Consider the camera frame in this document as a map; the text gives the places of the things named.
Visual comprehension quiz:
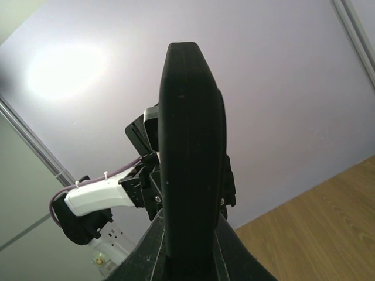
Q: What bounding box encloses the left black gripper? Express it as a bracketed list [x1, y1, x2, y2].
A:
[118, 153, 237, 222]

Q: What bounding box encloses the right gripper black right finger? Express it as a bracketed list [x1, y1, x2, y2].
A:
[213, 218, 276, 281]

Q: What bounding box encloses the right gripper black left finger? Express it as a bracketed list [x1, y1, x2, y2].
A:
[105, 210, 167, 281]

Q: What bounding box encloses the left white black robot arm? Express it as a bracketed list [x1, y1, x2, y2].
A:
[50, 109, 236, 268]

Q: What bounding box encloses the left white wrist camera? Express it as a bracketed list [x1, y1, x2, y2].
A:
[125, 104, 159, 156]

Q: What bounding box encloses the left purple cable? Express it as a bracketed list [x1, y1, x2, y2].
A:
[49, 156, 147, 229]

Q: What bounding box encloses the left aluminium corner post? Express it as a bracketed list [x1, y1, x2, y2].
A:
[1, 96, 74, 187]

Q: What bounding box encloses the aluminium corner post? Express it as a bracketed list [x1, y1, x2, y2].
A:
[1, 96, 74, 187]
[331, 0, 374, 87]

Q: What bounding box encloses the right aluminium corner post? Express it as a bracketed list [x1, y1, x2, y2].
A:
[331, 0, 374, 87]

